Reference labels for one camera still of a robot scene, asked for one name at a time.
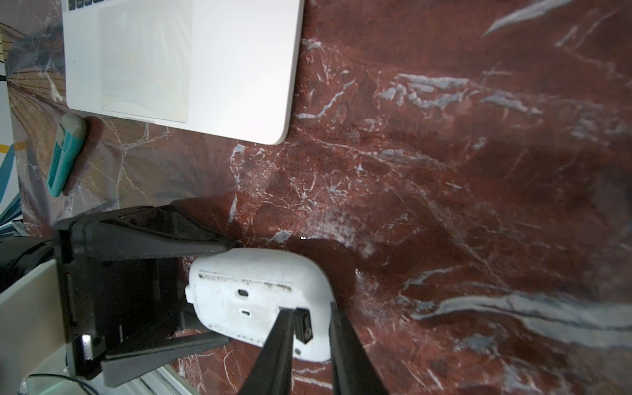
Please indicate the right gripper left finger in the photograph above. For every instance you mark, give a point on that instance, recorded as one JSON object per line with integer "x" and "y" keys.
{"x": 271, "y": 373}

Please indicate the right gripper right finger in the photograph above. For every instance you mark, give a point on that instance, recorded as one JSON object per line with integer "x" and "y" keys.
{"x": 352, "y": 371}

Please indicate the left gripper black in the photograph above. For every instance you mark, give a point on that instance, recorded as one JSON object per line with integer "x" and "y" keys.
{"x": 119, "y": 290}

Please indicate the white wireless mouse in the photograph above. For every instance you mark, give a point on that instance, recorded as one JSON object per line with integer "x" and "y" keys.
{"x": 240, "y": 293}

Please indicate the silver laptop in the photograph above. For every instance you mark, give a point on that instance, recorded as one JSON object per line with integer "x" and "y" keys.
{"x": 224, "y": 68}

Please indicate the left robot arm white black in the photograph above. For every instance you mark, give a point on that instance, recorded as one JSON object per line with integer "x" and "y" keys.
{"x": 19, "y": 256}

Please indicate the teal utility knife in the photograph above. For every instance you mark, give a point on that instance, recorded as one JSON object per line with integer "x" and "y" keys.
{"x": 70, "y": 136}

